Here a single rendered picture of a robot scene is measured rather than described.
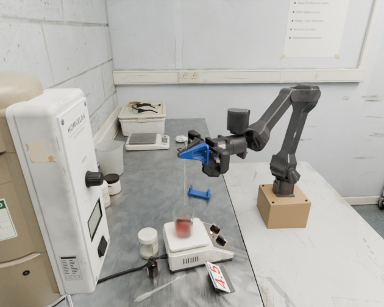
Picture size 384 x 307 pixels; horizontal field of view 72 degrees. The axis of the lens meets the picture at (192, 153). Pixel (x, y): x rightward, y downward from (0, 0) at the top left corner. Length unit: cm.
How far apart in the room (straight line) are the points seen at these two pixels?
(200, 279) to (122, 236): 32
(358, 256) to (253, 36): 158
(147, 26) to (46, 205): 188
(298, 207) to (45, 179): 88
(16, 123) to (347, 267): 93
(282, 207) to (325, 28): 160
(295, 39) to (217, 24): 58
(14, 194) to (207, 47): 190
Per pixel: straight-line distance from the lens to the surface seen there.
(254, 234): 100
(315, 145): 254
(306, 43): 227
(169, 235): 84
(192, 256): 83
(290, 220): 104
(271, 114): 84
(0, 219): 28
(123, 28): 209
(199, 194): 116
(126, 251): 94
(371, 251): 108
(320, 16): 230
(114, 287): 86
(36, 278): 32
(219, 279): 82
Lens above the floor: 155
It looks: 25 degrees down
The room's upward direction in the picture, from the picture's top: straight up
